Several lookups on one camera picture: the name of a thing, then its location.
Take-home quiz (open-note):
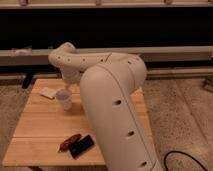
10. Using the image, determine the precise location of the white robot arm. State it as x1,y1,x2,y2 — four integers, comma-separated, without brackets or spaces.
48,42,163,171

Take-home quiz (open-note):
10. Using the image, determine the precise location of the black cable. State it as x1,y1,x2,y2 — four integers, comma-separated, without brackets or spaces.
163,150,208,171

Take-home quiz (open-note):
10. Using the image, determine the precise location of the wooden table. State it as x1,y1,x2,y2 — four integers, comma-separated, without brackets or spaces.
1,78,154,167

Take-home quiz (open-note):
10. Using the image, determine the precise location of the long grey beam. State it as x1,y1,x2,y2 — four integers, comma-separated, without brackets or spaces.
0,46,213,66

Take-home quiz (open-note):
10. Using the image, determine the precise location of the white sponge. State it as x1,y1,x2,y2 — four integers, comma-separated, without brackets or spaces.
40,87,56,99

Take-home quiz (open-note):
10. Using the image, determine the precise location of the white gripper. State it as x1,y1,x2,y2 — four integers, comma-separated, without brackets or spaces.
62,69,80,89

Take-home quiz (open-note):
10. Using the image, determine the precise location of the black rectangular block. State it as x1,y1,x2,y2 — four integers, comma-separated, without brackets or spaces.
69,135,95,159

